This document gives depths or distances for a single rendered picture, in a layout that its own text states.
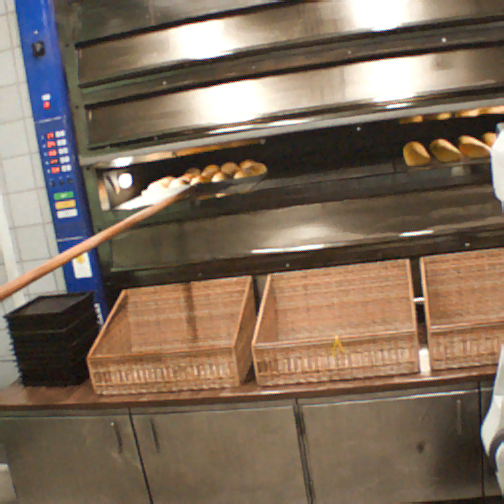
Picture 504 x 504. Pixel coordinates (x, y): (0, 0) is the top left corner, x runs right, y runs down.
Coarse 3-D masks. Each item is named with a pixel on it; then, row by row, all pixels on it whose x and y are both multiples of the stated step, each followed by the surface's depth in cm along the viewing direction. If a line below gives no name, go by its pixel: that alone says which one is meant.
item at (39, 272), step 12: (180, 192) 281; (192, 192) 295; (156, 204) 253; (168, 204) 263; (132, 216) 231; (144, 216) 238; (120, 228) 217; (96, 240) 199; (72, 252) 184; (84, 252) 191; (48, 264) 171; (60, 264) 176; (24, 276) 159; (36, 276) 164; (0, 288) 149; (12, 288) 153; (0, 300) 148
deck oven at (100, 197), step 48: (336, 48) 249; (384, 48) 246; (96, 96) 271; (288, 144) 420; (336, 144) 415; (96, 192) 280; (336, 192) 261; (384, 192) 258; (432, 240) 258; (480, 240) 255
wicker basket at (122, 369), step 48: (144, 288) 281; (192, 288) 278; (240, 288) 273; (144, 336) 281; (192, 336) 277; (240, 336) 243; (96, 384) 243; (144, 384) 240; (192, 384) 237; (240, 384) 233
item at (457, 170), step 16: (368, 176) 259; (384, 176) 256; (400, 176) 255; (416, 176) 254; (432, 176) 253; (448, 176) 252; (240, 192) 271; (256, 192) 267; (272, 192) 266; (288, 192) 265; (304, 192) 264; (320, 192) 263; (128, 208) 281; (144, 208) 277; (176, 208) 275; (192, 208) 274
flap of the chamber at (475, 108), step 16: (384, 112) 237; (400, 112) 236; (416, 112) 235; (432, 112) 233; (448, 112) 235; (464, 112) 238; (480, 112) 242; (496, 112) 245; (272, 128) 246; (288, 128) 245; (304, 128) 243; (320, 128) 244; (336, 128) 248; (352, 128) 253; (368, 128) 257; (176, 144) 254; (192, 144) 253; (208, 144) 252; (224, 144) 257; (240, 144) 263; (80, 160) 263; (96, 160) 261; (112, 160) 260; (128, 160) 267; (144, 160) 274
